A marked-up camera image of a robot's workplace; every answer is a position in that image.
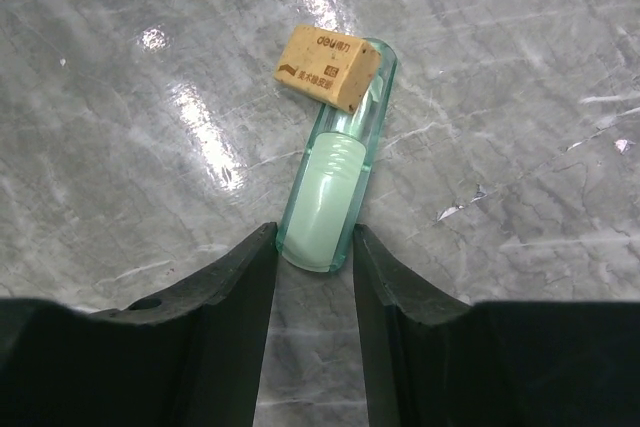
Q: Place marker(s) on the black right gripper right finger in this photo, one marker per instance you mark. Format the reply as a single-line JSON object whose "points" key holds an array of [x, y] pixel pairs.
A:
{"points": [[432, 360]]}

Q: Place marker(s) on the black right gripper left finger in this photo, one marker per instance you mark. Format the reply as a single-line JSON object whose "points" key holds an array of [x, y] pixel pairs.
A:
{"points": [[188, 355]]}

